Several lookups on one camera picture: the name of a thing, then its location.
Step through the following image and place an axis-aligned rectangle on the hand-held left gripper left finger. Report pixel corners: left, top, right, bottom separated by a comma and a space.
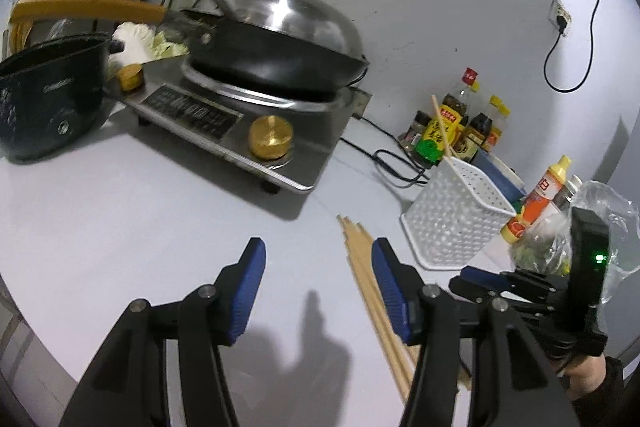
60, 237, 266, 427

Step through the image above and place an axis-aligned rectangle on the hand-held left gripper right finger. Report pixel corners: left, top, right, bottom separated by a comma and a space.
372, 237, 581, 427

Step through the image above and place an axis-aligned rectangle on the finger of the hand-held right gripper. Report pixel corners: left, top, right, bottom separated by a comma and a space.
448, 276, 571, 323
459, 265, 571, 295

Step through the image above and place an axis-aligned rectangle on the white perforated utensil holder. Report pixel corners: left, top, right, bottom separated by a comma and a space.
400, 155, 517, 271

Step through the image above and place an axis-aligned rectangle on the person's right forearm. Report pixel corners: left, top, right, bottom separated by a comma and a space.
570, 356, 632, 427

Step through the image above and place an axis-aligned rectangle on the person's right hand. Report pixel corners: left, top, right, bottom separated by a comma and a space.
559, 353, 608, 394

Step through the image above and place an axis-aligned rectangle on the clear plastic bag of greens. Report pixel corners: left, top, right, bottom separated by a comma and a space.
512, 179, 640, 304

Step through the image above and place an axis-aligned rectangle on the yellow orange squeeze bottle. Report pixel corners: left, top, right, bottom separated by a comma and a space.
500, 154, 574, 249

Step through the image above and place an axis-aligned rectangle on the blue box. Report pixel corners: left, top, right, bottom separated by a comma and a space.
471, 149, 527, 208

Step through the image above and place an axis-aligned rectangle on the brown label dark bottle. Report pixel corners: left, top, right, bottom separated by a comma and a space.
457, 111, 494, 159

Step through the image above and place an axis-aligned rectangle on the yellow cap soy sauce bottle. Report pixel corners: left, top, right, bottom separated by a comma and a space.
480, 95, 512, 154

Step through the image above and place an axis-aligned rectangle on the gold cooker knob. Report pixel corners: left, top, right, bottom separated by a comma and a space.
248, 116, 296, 160

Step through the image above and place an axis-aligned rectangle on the dark spice jar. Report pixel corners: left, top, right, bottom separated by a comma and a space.
399, 110, 432, 154

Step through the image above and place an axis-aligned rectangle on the silver induction cooker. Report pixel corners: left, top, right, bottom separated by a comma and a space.
102, 57, 374, 196

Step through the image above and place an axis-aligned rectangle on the red cap sauce bottle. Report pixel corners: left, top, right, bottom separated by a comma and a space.
443, 67, 482, 130

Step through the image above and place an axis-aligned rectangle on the napa cabbage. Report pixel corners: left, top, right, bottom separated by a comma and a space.
107, 22, 191, 76

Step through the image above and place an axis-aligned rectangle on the black electric pot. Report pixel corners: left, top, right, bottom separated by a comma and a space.
0, 34, 114, 164

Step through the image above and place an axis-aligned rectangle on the steel wok lid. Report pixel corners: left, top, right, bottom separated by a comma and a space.
212, 0, 365, 60

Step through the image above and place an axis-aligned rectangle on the black cooker power cable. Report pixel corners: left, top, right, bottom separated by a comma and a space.
344, 116, 432, 188

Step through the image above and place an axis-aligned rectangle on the black wall cable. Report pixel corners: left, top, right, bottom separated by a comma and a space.
543, 0, 601, 93

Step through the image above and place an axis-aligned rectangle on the white wall outlet with plug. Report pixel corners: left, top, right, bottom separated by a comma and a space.
549, 0, 574, 38

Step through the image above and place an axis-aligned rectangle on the black wok with wooden handle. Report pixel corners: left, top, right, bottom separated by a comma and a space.
10, 0, 370, 96

